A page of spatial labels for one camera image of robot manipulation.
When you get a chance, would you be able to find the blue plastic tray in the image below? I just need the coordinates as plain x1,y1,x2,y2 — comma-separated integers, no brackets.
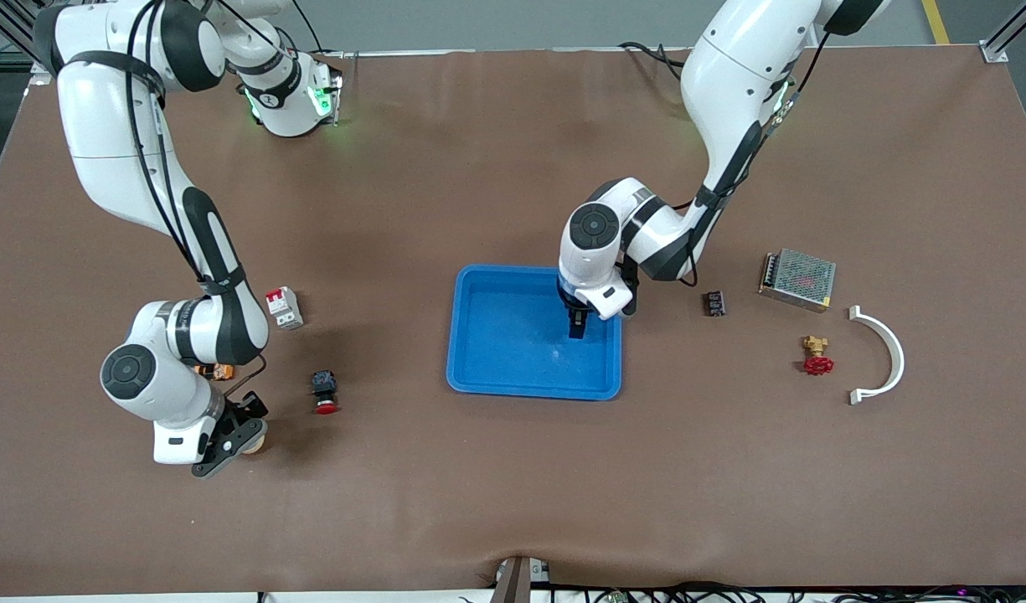
446,265,624,401

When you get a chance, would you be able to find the red emergency stop button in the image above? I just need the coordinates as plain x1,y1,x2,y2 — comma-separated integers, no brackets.
312,370,341,415

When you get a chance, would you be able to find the white red circuit breaker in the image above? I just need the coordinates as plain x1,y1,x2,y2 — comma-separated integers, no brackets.
266,286,305,330

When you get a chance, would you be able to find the brown table cover sheet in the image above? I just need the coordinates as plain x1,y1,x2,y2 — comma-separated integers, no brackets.
0,46,1026,597

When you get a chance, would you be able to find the metal mesh power supply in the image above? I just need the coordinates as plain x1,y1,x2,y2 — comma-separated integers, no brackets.
758,248,838,313

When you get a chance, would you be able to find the brass valve red handwheel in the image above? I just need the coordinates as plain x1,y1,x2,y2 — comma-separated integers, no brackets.
800,335,835,376

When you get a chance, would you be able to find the white curved pipe clamp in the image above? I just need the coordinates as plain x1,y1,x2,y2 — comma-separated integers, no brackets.
848,305,905,406

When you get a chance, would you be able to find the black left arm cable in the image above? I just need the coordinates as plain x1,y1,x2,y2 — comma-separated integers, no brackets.
668,50,823,291

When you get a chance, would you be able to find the grey metal bracket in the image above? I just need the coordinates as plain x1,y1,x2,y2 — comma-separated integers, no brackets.
489,554,552,603

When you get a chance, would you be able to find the aluminium frame post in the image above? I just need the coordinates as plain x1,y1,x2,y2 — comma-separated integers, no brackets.
0,0,61,89
980,0,1026,64

